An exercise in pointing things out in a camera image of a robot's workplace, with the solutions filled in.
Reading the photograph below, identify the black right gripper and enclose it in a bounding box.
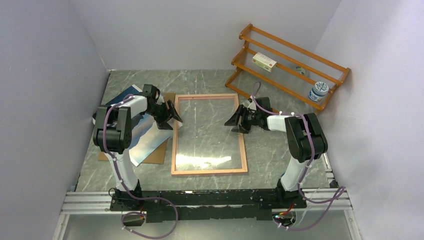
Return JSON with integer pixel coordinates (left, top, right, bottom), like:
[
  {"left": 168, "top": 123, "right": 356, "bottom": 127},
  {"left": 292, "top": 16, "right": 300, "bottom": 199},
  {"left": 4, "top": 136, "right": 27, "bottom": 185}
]
[{"left": 224, "top": 104, "right": 261, "bottom": 134}]

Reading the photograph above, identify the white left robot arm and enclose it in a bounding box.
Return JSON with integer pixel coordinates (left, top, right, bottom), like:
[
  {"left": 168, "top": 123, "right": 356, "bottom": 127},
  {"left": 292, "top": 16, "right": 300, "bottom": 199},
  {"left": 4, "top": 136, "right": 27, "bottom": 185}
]
[{"left": 92, "top": 84, "right": 183, "bottom": 210}]

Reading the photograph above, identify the white green small box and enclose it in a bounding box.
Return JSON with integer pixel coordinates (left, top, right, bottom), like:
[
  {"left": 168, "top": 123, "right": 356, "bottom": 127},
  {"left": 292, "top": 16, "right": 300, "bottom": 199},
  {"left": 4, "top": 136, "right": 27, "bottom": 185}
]
[{"left": 251, "top": 52, "right": 277, "bottom": 73}]

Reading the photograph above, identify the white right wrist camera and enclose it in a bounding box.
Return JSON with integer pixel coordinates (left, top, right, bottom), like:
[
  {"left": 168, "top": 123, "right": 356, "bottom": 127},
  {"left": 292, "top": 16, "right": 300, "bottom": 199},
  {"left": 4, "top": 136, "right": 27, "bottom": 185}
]
[{"left": 242, "top": 98, "right": 257, "bottom": 111}]

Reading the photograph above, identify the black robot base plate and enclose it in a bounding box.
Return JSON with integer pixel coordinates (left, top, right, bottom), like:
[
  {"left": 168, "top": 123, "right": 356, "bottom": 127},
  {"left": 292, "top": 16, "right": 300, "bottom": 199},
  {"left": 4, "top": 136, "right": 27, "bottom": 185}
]
[{"left": 109, "top": 187, "right": 307, "bottom": 223}]

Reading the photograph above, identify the orange wooden shelf rack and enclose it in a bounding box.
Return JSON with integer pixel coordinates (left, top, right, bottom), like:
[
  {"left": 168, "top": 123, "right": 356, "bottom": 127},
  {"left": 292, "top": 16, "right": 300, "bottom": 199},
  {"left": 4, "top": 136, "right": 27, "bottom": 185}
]
[{"left": 225, "top": 23, "right": 351, "bottom": 113}]

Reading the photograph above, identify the brown cardboard backing board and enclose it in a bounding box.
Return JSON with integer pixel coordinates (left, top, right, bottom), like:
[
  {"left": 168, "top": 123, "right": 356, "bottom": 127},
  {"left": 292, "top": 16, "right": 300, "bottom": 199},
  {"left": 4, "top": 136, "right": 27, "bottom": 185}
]
[{"left": 106, "top": 86, "right": 176, "bottom": 167}]

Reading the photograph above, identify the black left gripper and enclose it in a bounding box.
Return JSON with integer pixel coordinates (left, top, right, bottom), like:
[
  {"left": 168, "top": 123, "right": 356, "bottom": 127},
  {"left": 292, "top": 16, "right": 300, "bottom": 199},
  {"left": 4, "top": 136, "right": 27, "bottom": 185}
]
[{"left": 143, "top": 100, "right": 182, "bottom": 131}]

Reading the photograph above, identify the landscape photo print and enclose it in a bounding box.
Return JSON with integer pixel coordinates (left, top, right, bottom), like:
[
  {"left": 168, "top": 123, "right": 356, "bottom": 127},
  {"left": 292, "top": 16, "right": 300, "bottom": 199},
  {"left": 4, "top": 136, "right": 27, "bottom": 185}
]
[{"left": 92, "top": 84, "right": 183, "bottom": 167}]

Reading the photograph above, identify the aluminium rail frame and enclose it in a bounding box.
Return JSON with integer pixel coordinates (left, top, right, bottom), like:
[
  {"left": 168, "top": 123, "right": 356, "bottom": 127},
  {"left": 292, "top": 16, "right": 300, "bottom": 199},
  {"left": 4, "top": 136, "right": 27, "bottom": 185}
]
[{"left": 54, "top": 163, "right": 353, "bottom": 240}]

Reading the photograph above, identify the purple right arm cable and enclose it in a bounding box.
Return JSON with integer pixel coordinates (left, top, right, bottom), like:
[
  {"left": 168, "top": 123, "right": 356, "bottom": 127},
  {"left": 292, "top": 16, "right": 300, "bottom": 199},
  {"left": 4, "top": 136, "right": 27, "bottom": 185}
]
[{"left": 250, "top": 81, "right": 347, "bottom": 232}]

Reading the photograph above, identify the blue white round jar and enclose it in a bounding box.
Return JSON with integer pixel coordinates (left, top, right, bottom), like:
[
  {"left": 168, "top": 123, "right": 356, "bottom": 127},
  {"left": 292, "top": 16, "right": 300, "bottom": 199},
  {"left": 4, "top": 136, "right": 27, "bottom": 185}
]
[{"left": 308, "top": 81, "right": 330, "bottom": 103}]

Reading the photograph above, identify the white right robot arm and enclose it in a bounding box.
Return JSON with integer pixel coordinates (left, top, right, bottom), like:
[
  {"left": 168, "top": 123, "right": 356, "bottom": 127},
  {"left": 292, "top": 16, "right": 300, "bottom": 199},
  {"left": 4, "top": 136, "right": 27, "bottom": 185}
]
[{"left": 224, "top": 97, "right": 329, "bottom": 208}]

